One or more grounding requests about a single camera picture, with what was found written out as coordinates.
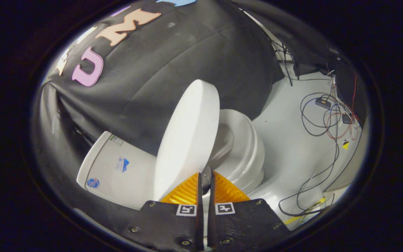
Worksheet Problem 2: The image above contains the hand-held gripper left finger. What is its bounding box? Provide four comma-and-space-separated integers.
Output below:
116, 171, 205, 252

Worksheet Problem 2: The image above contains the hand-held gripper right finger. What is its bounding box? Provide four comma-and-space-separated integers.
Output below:
206, 171, 292, 252

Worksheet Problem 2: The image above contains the white toilet lid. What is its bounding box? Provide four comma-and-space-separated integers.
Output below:
153, 79, 220, 202

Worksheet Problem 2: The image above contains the white toilet bowl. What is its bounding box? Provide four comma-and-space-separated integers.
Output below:
207, 122, 266, 202

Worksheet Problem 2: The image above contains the white toilet tank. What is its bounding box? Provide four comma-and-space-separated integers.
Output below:
76, 131, 158, 210

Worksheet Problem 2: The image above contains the yellow floor tape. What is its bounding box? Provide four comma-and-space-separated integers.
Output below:
283, 197, 327, 225

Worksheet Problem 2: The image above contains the black backdrop cloth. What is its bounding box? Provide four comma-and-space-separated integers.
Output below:
32, 0, 368, 224

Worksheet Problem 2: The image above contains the black tripod stand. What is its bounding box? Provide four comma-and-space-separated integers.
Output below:
270, 37, 294, 87

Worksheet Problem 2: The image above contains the long black cable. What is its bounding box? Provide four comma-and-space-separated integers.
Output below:
278, 140, 363, 217

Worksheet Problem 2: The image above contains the black cable loop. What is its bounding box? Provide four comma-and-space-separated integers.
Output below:
300, 92, 342, 137

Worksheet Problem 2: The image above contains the red cable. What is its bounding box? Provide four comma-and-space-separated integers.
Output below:
325, 75, 360, 141

